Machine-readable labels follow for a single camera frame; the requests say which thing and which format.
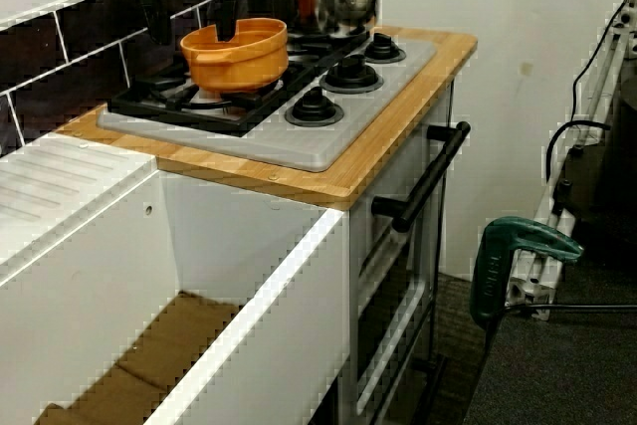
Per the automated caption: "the orange plastic toy pot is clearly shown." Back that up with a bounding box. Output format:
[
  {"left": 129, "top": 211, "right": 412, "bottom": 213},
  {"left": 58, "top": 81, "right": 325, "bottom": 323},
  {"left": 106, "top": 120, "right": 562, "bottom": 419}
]
[{"left": 179, "top": 17, "right": 290, "bottom": 95}]

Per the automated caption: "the dark tile backsplash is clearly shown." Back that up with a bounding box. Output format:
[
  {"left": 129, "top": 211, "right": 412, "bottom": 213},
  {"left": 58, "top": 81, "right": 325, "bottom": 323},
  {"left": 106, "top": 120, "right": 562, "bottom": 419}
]
[{"left": 0, "top": 0, "right": 260, "bottom": 157}]

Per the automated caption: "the black burner grate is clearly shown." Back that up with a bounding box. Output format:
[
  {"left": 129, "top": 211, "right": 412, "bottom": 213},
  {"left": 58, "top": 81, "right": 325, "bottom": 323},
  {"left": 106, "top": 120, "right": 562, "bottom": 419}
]
[
  {"left": 107, "top": 49, "right": 322, "bottom": 137},
  {"left": 278, "top": 21, "right": 373, "bottom": 73}
]

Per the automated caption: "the black stove knob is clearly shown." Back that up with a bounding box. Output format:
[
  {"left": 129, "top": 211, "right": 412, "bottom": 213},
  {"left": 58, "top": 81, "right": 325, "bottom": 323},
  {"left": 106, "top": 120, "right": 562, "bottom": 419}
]
[
  {"left": 318, "top": 54, "right": 385, "bottom": 95},
  {"left": 363, "top": 32, "right": 408, "bottom": 65},
  {"left": 284, "top": 86, "right": 344, "bottom": 128}
]

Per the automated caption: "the grey toy stove plate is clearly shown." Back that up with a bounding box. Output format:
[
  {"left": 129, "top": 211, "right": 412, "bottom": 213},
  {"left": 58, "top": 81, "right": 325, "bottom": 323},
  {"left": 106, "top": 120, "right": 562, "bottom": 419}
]
[{"left": 97, "top": 26, "right": 438, "bottom": 173}]

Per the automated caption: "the white ribbed drainboard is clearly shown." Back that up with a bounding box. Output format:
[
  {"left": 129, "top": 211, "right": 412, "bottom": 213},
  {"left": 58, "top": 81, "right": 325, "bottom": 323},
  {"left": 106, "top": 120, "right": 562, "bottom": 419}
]
[{"left": 0, "top": 131, "right": 160, "bottom": 267}]

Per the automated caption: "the wooden countertop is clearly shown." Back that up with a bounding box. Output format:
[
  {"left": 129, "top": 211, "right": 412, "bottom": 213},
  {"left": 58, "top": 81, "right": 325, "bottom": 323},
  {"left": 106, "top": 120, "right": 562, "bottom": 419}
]
[{"left": 54, "top": 25, "right": 479, "bottom": 211}]

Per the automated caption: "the white toy oven front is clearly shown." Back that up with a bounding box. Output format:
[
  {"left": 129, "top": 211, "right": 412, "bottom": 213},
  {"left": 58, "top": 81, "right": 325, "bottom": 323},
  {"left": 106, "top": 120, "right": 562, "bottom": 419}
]
[{"left": 347, "top": 79, "right": 457, "bottom": 425}]

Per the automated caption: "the brown cardboard piece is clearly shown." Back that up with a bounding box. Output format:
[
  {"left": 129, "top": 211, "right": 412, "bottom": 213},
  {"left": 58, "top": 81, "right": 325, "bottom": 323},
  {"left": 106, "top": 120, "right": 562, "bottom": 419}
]
[{"left": 32, "top": 290, "right": 245, "bottom": 425}]

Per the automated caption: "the white sink basin box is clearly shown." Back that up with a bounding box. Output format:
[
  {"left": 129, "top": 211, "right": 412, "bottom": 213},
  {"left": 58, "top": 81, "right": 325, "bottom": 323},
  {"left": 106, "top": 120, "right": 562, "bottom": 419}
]
[{"left": 0, "top": 131, "right": 352, "bottom": 425}]

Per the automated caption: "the green clamp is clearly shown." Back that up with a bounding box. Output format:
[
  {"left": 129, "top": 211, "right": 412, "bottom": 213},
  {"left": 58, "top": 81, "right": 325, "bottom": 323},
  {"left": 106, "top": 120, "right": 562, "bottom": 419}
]
[{"left": 469, "top": 215, "right": 584, "bottom": 331}]

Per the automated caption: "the dark machine base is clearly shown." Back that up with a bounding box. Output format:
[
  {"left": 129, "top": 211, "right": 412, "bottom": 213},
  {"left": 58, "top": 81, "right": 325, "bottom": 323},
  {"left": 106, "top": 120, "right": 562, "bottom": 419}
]
[{"left": 561, "top": 64, "right": 637, "bottom": 247}]

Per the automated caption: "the black oven door handle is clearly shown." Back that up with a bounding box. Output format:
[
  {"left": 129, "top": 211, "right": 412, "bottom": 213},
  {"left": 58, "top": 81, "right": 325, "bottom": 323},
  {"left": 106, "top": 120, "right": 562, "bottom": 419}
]
[{"left": 370, "top": 120, "right": 472, "bottom": 234}]

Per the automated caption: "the thick black cable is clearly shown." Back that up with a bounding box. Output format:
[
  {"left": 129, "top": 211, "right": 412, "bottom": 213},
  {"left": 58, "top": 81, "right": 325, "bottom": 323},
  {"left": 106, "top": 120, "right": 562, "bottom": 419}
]
[{"left": 544, "top": 119, "right": 613, "bottom": 182}]

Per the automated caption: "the thin black cable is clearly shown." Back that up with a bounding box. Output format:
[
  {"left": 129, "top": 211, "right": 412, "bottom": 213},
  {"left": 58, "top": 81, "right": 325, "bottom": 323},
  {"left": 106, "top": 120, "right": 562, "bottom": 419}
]
[{"left": 570, "top": 0, "right": 637, "bottom": 122}]

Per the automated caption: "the aluminium frame rail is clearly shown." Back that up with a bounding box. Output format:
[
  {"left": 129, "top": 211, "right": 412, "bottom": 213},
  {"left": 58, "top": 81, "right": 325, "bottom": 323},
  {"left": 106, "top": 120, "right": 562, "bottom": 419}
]
[{"left": 502, "top": 11, "right": 637, "bottom": 321}]

